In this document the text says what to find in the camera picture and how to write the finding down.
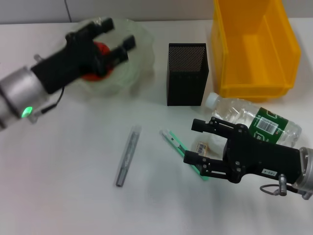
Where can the yellow plastic bin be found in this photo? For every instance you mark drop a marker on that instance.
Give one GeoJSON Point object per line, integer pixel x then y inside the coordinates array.
{"type": "Point", "coordinates": [254, 78]}

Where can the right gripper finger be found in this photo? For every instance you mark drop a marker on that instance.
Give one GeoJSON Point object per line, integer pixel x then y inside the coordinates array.
{"type": "Point", "coordinates": [200, 124]}
{"type": "Point", "coordinates": [193, 157]}

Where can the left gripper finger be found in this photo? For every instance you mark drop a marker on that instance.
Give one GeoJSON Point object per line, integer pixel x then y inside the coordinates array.
{"type": "Point", "coordinates": [106, 24]}
{"type": "Point", "coordinates": [127, 44]}

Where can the black mesh pen holder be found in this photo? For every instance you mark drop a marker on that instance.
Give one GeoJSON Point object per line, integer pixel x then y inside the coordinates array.
{"type": "Point", "coordinates": [185, 83]}

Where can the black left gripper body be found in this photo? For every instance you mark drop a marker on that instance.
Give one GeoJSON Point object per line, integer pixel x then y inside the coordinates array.
{"type": "Point", "coordinates": [71, 61]}

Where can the clear water bottle green label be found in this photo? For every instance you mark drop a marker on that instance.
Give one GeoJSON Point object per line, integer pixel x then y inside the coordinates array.
{"type": "Point", "coordinates": [234, 110]}

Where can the grey metal rod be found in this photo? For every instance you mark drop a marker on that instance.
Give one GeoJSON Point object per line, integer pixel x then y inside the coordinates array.
{"type": "Point", "coordinates": [127, 156]}

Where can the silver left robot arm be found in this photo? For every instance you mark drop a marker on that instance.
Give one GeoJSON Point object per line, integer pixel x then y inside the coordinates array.
{"type": "Point", "coordinates": [17, 93]}

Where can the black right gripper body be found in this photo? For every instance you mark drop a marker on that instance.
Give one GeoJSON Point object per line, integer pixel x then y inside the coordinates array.
{"type": "Point", "coordinates": [259, 156]}

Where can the green glass fruit plate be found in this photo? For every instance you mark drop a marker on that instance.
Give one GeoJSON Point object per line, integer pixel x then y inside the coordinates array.
{"type": "Point", "coordinates": [137, 61]}

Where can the beige eraser with barcode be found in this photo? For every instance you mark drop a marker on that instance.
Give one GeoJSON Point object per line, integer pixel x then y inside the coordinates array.
{"type": "Point", "coordinates": [201, 147]}

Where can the green utility knife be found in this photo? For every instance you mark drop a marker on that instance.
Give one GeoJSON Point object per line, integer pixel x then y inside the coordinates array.
{"type": "Point", "coordinates": [174, 144]}

